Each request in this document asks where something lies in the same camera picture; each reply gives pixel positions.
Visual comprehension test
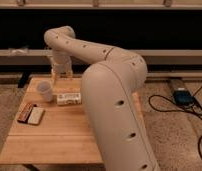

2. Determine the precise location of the grey shelf rail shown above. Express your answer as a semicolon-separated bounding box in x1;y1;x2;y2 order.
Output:
0;48;202;65

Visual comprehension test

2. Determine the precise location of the white snack bar packet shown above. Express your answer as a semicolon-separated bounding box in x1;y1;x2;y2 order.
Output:
28;107;45;125

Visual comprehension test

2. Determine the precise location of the black cable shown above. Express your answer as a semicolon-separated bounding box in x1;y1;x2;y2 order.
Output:
147;79;202;168

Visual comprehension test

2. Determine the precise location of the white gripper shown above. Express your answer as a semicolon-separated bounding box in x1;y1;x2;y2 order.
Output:
51;62;73;86

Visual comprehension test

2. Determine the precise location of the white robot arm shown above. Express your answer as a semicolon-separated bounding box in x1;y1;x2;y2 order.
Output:
44;26;160;171

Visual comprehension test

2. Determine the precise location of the brown snack bar packet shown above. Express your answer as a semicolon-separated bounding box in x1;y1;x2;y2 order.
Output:
17;103;36;123

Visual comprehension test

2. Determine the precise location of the blue power box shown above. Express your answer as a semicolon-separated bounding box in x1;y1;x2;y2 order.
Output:
173;88;193;106

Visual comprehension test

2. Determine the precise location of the wooden table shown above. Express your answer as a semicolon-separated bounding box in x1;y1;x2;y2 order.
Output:
0;77;102;165

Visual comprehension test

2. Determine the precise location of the translucent plastic cup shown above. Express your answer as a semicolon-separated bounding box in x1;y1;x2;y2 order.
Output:
36;81;53;102

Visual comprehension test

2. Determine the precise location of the white small box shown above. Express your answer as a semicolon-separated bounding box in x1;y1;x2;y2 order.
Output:
57;93;81;106

